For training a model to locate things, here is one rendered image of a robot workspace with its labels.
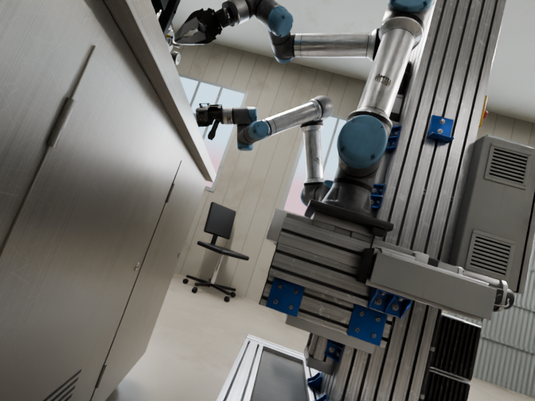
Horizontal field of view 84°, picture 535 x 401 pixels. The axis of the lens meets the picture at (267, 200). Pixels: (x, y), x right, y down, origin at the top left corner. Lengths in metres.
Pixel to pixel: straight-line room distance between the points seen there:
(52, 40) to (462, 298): 0.81
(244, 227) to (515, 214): 3.10
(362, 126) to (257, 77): 3.81
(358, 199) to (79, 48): 0.70
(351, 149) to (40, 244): 0.62
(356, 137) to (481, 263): 0.59
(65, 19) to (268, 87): 4.12
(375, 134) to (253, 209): 3.19
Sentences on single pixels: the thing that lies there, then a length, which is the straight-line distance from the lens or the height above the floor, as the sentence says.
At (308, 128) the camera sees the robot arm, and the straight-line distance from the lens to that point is 1.52.
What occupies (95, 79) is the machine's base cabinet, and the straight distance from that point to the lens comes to 0.42.
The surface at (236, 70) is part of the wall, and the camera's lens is 4.63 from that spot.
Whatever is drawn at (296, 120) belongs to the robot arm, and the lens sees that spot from 1.33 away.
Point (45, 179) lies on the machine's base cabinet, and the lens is 0.40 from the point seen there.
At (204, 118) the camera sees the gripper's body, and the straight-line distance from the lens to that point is 1.41.
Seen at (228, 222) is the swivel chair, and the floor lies 0.80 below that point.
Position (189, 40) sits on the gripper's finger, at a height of 1.18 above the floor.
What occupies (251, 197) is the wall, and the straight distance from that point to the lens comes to 3.89.
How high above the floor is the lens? 0.66
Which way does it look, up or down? 9 degrees up
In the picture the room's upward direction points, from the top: 18 degrees clockwise
